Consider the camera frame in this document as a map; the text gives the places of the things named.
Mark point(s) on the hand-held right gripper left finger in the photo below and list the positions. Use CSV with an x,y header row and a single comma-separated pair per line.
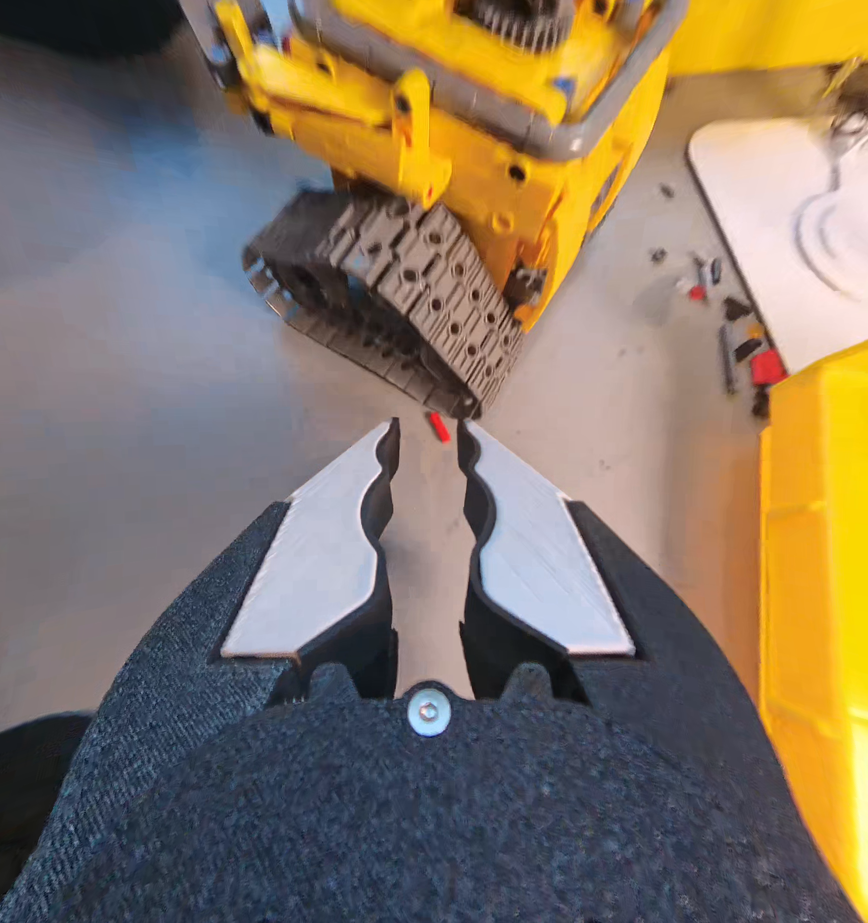
x,y
311,577

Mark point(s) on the yellow tracked toy robot body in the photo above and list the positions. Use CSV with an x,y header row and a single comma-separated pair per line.
x,y
477,159

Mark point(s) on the white book stand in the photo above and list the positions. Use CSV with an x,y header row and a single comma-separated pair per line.
x,y
766,217

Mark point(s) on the small red building pin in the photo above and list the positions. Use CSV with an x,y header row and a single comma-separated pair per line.
x,y
437,427

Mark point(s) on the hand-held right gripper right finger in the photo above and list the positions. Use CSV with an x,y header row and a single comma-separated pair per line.
x,y
549,577

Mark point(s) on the scattered small building pieces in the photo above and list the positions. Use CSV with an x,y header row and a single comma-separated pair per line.
x,y
767,368

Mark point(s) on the yellow plastic bin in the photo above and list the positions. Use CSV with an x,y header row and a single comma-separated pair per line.
x,y
780,29
838,606

